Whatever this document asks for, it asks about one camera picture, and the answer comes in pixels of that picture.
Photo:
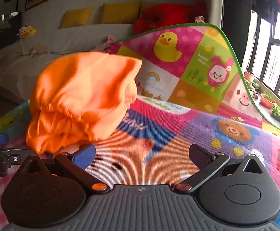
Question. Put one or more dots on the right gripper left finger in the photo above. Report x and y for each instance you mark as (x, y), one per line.
(73, 166)

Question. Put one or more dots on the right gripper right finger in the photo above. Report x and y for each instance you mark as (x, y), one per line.
(208, 164)

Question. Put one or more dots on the orange garment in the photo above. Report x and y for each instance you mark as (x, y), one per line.
(80, 99)

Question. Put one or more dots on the white sofa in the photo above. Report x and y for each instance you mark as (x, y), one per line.
(19, 71)

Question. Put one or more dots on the colourful cartoon play mat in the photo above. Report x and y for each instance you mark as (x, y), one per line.
(190, 90)

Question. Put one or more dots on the red plant pot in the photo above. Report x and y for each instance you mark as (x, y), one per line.
(267, 101)

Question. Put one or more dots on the green potted plant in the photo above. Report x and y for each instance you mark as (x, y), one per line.
(276, 112)

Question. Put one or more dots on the small beige plush toy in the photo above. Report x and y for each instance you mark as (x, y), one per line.
(37, 50)

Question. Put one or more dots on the plush toy bouquet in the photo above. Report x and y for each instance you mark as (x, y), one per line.
(26, 31)

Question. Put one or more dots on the black glass cabinet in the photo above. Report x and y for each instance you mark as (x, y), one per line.
(10, 22)

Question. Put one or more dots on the pink baby garment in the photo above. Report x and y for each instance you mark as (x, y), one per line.
(101, 47)

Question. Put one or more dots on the yellow cushion left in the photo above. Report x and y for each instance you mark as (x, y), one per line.
(76, 17)

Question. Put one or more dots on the yellow cushion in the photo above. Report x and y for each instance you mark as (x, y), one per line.
(126, 12)
(76, 17)

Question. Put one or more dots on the red cushion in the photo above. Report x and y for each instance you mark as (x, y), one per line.
(166, 14)

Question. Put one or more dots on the yellow cushion right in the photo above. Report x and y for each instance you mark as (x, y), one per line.
(126, 12)

